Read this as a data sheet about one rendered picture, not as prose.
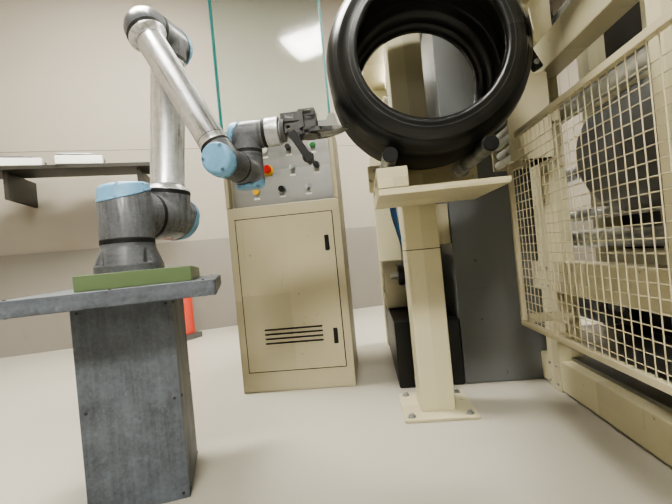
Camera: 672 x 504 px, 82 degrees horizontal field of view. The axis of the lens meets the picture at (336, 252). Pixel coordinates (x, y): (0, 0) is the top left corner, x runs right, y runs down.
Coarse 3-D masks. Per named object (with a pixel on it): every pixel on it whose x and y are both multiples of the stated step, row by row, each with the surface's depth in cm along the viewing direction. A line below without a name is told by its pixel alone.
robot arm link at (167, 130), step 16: (176, 32) 129; (176, 48) 129; (192, 48) 137; (160, 96) 128; (160, 112) 128; (176, 112) 130; (160, 128) 128; (176, 128) 130; (160, 144) 128; (176, 144) 130; (160, 160) 128; (176, 160) 130; (160, 176) 128; (176, 176) 130; (160, 192) 126; (176, 192) 128; (176, 208) 127; (192, 208) 136; (176, 224) 127; (192, 224) 135
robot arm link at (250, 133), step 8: (248, 120) 121; (256, 120) 120; (232, 128) 120; (240, 128) 119; (248, 128) 119; (256, 128) 119; (232, 136) 120; (240, 136) 119; (248, 136) 119; (256, 136) 119; (264, 136) 119; (240, 144) 119; (248, 144) 119; (256, 144) 121; (264, 144) 121
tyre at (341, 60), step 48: (384, 0) 127; (432, 0) 130; (480, 0) 121; (336, 48) 110; (480, 48) 133; (528, 48) 106; (336, 96) 113; (480, 96) 134; (384, 144) 112; (432, 144) 109
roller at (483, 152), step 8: (488, 136) 107; (480, 144) 109; (488, 144) 106; (496, 144) 106; (472, 152) 117; (480, 152) 111; (488, 152) 108; (464, 160) 127; (472, 160) 120; (480, 160) 118; (456, 168) 138; (464, 168) 131
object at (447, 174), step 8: (368, 168) 143; (376, 168) 143; (440, 168) 141; (448, 168) 141; (472, 168) 141; (368, 176) 144; (408, 176) 142; (416, 176) 142; (424, 176) 142; (432, 176) 142; (440, 176) 141; (448, 176) 141; (456, 176) 141; (464, 176) 141; (472, 176) 140; (416, 184) 142; (424, 184) 142
